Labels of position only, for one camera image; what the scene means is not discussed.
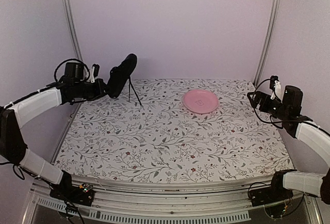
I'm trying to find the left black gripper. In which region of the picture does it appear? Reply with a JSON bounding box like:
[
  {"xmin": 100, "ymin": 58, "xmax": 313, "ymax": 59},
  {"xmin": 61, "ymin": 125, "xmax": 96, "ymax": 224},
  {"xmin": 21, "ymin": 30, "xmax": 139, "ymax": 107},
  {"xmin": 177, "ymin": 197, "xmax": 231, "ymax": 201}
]
[{"xmin": 75, "ymin": 78, "xmax": 113, "ymax": 101}]

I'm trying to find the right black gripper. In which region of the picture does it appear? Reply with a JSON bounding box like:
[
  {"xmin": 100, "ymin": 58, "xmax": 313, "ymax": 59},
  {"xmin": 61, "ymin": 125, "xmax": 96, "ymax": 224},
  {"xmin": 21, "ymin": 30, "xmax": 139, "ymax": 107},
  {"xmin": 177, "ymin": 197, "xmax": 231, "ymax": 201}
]
[{"xmin": 247, "ymin": 91, "xmax": 290, "ymax": 120}]

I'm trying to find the black shoe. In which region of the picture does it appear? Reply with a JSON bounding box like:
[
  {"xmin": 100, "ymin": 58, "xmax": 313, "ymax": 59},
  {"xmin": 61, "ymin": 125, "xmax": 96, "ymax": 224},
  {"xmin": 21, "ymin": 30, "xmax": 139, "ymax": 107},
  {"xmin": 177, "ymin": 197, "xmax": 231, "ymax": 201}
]
[{"xmin": 106, "ymin": 54, "xmax": 137, "ymax": 99}]

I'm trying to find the black shoelace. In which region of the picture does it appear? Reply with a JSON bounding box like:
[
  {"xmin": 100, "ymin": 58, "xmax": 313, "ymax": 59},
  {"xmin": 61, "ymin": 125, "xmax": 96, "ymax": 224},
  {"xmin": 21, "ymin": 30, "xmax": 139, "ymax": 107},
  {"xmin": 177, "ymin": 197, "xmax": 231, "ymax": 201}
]
[{"xmin": 128, "ymin": 77, "xmax": 142, "ymax": 107}]

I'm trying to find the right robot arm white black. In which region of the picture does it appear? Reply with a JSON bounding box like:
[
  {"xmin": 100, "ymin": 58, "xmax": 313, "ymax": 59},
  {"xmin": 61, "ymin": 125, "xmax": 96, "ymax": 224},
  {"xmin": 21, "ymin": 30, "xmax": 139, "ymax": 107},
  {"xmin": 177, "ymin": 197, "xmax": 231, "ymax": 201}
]
[{"xmin": 247, "ymin": 85, "xmax": 329, "ymax": 205}]

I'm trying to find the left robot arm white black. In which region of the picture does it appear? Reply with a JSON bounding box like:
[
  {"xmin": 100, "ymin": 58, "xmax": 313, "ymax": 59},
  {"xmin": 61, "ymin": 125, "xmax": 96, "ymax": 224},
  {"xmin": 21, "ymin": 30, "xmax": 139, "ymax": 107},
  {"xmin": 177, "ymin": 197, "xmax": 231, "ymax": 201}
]
[{"xmin": 1, "ymin": 59, "xmax": 105, "ymax": 200}]

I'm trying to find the pink plate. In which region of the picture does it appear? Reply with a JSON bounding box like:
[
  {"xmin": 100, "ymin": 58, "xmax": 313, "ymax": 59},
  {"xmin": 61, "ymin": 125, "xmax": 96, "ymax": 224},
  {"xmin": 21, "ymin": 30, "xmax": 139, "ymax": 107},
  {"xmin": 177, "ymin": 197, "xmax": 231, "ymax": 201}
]
[{"xmin": 183, "ymin": 89, "xmax": 219, "ymax": 114}]

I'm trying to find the floral patterned table mat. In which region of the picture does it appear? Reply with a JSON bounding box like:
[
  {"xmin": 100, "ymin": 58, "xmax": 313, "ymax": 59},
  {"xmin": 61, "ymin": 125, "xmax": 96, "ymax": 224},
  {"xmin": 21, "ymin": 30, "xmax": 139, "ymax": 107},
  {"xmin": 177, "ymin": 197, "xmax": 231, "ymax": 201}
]
[{"xmin": 55, "ymin": 79, "xmax": 293, "ymax": 183}]

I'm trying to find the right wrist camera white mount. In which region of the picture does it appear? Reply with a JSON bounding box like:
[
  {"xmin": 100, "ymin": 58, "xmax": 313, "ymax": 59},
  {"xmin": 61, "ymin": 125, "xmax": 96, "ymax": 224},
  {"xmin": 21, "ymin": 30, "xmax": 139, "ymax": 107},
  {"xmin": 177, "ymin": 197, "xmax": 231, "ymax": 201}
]
[{"xmin": 270, "ymin": 76, "xmax": 282, "ymax": 100}]

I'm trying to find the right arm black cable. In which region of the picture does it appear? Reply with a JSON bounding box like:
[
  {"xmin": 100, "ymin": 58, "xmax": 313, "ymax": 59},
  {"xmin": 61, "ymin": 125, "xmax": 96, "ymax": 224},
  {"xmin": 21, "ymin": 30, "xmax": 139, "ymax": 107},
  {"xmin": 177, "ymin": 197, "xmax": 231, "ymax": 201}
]
[{"xmin": 254, "ymin": 78, "xmax": 284, "ymax": 129}]

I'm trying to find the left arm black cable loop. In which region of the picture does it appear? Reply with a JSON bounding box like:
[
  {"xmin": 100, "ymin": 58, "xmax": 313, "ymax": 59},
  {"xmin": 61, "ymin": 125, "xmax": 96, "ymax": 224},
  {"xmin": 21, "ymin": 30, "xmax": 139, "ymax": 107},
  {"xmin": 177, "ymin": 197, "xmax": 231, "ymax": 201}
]
[{"xmin": 53, "ymin": 58, "xmax": 86, "ymax": 83}]

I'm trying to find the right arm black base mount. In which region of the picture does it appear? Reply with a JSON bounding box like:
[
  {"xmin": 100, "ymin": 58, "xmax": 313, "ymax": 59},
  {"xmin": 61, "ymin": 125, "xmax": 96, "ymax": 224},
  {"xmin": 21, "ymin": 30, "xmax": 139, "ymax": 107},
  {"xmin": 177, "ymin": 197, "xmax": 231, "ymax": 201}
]
[{"xmin": 247, "ymin": 182, "xmax": 293, "ymax": 207}]

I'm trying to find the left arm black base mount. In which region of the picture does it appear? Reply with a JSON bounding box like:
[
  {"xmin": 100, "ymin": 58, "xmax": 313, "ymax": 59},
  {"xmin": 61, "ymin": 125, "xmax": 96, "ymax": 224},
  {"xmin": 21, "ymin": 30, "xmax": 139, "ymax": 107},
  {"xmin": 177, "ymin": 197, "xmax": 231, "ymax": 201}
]
[{"xmin": 49, "ymin": 184, "xmax": 95, "ymax": 206}]

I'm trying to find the left aluminium frame post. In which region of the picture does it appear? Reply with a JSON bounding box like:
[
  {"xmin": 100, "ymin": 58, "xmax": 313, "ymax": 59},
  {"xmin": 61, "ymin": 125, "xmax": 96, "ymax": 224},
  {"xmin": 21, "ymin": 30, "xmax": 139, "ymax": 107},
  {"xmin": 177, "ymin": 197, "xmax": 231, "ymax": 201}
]
[{"xmin": 62, "ymin": 0, "xmax": 83, "ymax": 61}]

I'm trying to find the aluminium frame post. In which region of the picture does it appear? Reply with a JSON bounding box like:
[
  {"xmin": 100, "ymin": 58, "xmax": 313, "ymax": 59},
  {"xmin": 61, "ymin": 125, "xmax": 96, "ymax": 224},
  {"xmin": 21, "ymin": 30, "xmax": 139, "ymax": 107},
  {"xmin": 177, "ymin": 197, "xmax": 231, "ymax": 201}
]
[
  {"xmin": 62, "ymin": 0, "xmax": 83, "ymax": 61},
  {"xmin": 253, "ymin": 0, "xmax": 281, "ymax": 86}
]

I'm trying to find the right aluminium frame post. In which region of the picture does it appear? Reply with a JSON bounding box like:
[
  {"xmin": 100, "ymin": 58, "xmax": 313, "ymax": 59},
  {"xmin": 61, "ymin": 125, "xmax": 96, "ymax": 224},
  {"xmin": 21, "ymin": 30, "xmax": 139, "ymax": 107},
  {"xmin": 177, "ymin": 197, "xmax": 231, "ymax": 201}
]
[{"xmin": 253, "ymin": 0, "xmax": 281, "ymax": 86}]

